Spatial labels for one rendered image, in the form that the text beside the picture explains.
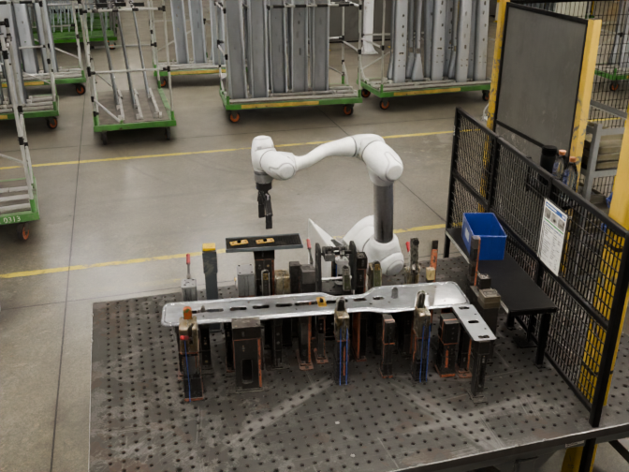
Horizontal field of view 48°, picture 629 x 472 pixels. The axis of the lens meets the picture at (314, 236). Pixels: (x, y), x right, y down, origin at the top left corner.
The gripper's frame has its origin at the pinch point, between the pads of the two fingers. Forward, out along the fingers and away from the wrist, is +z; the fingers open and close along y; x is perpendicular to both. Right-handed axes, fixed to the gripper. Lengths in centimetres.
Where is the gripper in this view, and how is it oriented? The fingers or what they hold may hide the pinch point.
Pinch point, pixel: (265, 220)
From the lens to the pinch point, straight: 336.0
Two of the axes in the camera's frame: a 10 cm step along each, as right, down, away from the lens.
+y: -3.1, -4.0, 8.6
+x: -9.5, 1.4, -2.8
